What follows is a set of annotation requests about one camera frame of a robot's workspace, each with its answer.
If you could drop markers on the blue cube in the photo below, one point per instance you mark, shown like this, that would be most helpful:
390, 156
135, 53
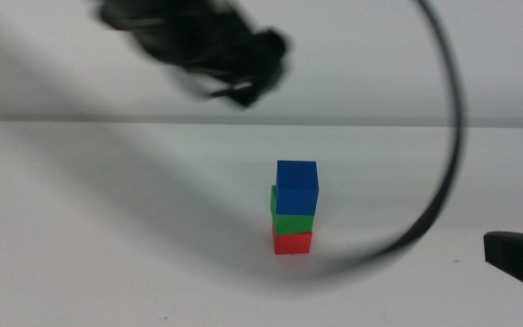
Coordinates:
297, 188

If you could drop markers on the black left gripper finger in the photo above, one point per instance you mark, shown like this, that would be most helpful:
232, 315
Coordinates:
243, 96

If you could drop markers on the green cube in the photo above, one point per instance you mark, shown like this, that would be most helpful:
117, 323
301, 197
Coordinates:
293, 224

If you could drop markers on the red cube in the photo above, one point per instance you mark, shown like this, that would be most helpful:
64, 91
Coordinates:
291, 244

